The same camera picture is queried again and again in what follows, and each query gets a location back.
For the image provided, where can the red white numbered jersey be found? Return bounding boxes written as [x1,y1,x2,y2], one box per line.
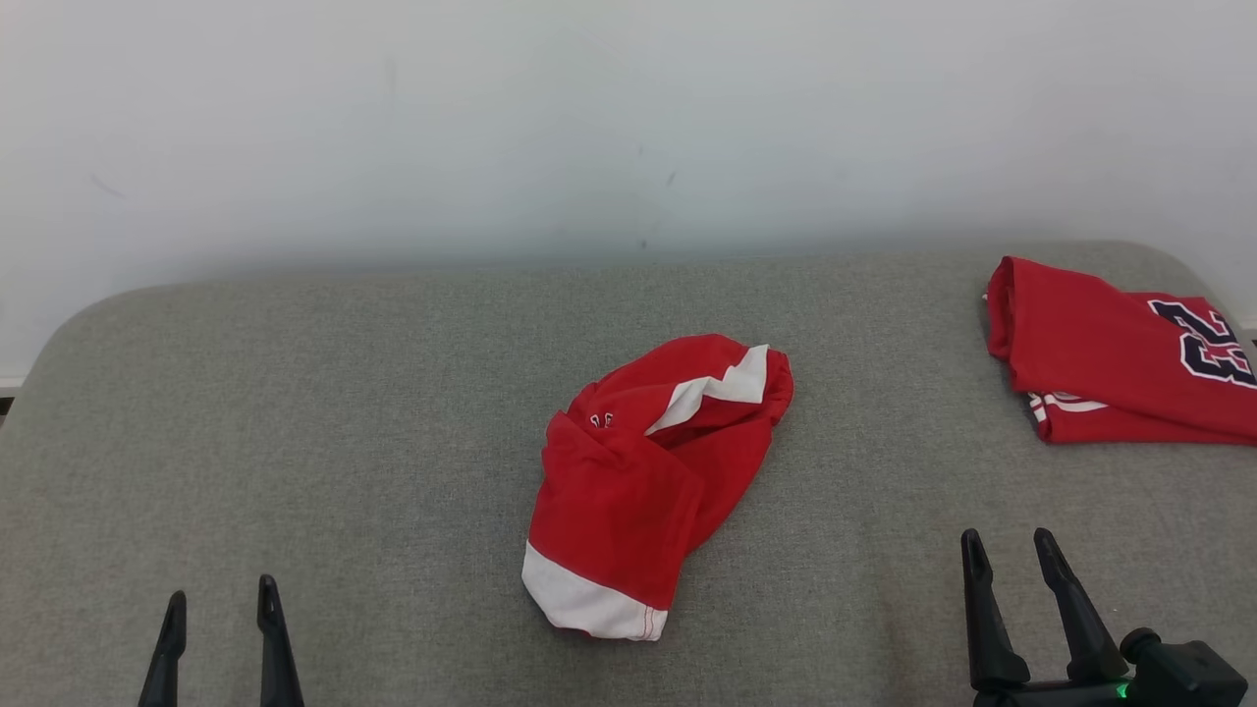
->
[985,255,1257,446]

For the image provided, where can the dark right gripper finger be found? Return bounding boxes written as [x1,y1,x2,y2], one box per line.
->
[960,528,1030,690]
[1033,527,1130,683]

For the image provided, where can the red white sports shorts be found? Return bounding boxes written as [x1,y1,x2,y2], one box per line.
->
[521,334,794,642]

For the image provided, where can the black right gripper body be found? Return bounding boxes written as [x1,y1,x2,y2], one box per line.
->
[972,680,1140,707]

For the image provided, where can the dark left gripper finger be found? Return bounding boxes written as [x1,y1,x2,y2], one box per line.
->
[257,575,305,707]
[137,590,188,707]

